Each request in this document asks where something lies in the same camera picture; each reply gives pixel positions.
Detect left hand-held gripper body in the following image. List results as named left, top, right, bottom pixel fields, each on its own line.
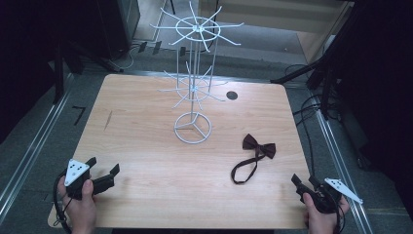
left=63, top=158, right=95, bottom=201

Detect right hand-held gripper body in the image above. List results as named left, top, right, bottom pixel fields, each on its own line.
left=300, top=176, right=364, bottom=215

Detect dark brown bow tie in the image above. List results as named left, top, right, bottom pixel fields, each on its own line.
left=230, top=133, right=278, bottom=185

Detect white wire display rack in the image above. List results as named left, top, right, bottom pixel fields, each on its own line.
left=149, top=0, right=245, bottom=145

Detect person's right hand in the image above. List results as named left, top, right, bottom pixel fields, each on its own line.
left=303, top=192, right=351, bottom=234

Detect person's left hand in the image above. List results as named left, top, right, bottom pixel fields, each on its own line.
left=56, top=175, right=98, bottom=234

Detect black tripod stand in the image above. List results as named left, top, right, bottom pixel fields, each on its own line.
left=52, top=35, right=125, bottom=105
left=270, top=0, right=368, bottom=122

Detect dark cabinet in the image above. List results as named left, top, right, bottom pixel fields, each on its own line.
left=95, top=0, right=142, bottom=61

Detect metal floor rail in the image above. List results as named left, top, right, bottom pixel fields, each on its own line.
left=315, top=106, right=375, bottom=234
left=0, top=73, right=75, bottom=217

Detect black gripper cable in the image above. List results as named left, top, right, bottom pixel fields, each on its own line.
left=333, top=208, right=347, bottom=234
left=52, top=172, right=73, bottom=234

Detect black floor cables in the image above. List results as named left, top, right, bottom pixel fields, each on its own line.
left=283, top=63, right=329, bottom=178

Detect white floor cable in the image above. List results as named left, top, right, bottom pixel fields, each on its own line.
left=110, top=43, right=141, bottom=72

